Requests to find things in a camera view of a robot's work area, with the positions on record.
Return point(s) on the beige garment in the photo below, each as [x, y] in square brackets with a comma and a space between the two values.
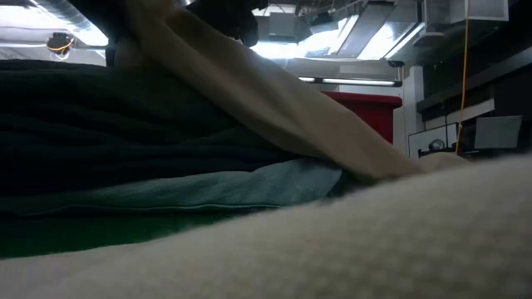
[270, 99]

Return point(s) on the dark green garment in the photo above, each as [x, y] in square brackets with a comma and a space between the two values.
[83, 91]

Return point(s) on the light blue denim jeans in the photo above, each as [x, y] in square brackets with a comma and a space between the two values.
[208, 191]

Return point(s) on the dark blue fleece garment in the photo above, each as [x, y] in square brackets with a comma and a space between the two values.
[104, 141]

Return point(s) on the navy blue garment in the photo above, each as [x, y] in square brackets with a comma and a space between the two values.
[104, 174]

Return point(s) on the white printed tote bag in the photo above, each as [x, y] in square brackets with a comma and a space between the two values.
[332, 241]

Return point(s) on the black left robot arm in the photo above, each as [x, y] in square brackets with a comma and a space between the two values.
[95, 16]

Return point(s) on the red plastic laundry bin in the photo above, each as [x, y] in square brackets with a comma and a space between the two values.
[374, 116]

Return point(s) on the grey ceiling box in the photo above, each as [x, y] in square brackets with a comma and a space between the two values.
[284, 25]

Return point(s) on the white board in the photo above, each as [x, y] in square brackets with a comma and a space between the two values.
[432, 139]

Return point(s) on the grey flat panel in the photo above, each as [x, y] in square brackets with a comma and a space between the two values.
[497, 132]

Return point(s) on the silver ceiling duct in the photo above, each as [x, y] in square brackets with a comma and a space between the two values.
[75, 16]

